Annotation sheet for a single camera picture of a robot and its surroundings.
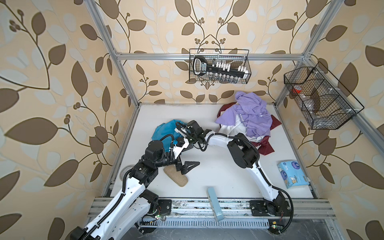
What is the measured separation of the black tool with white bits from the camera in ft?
2.76

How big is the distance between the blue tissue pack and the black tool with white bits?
58 cm

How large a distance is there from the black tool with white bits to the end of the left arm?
0.52 metres

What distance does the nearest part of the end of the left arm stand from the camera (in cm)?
60

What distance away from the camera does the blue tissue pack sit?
786mm

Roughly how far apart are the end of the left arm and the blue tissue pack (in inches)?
20.9
